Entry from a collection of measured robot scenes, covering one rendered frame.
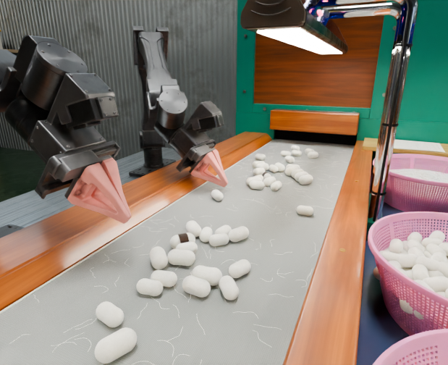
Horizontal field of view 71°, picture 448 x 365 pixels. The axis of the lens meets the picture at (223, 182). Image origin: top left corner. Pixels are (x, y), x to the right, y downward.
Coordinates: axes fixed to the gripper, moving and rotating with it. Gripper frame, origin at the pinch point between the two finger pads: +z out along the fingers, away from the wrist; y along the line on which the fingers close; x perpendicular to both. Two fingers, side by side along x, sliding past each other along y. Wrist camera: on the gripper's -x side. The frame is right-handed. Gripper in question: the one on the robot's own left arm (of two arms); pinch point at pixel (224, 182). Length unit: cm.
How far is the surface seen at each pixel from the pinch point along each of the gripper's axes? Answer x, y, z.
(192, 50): 55, 223, -132
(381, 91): -32, 60, 12
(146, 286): -3.9, -35.5, 5.5
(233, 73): 44, 225, -87
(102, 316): -3.0, -41.1, 4.7
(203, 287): -8.0, -33.1, 10.0
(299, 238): -11.2, -14.3, 16.4
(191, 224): -2.4, -20.6, 3.0
